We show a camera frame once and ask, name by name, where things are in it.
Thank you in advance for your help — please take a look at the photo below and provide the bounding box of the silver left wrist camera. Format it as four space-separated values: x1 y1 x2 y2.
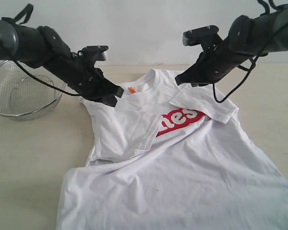
81 46 109 62

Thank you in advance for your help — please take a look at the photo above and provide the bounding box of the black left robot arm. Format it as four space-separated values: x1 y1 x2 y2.
0 18 124 107

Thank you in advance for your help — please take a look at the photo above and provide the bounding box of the metal wire mesh basket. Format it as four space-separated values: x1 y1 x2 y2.
0 60 62 121

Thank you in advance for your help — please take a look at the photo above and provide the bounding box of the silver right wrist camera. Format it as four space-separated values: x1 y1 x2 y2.
182 25 222 46

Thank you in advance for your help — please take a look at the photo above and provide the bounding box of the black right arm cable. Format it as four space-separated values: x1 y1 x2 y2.
212 0 288 104

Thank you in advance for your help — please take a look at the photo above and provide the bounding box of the white t-shirt red lettering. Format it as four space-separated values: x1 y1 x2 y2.
56 69 288 230

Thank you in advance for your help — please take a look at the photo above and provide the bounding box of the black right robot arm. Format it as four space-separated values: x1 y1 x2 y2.
175 4 288 86

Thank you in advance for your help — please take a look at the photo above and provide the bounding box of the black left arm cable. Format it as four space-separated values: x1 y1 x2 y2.
0 3 82 98

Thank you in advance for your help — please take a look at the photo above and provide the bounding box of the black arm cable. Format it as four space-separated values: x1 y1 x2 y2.
0 3 82 98
212 0 288 104

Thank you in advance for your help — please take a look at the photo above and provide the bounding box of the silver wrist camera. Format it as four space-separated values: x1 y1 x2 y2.
81 46 109 62
182 25 222 46

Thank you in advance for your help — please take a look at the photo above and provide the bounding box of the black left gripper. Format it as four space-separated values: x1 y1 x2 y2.
74 68 124 107

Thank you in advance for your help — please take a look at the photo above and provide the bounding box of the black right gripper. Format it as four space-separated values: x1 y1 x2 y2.
175 51 233 86

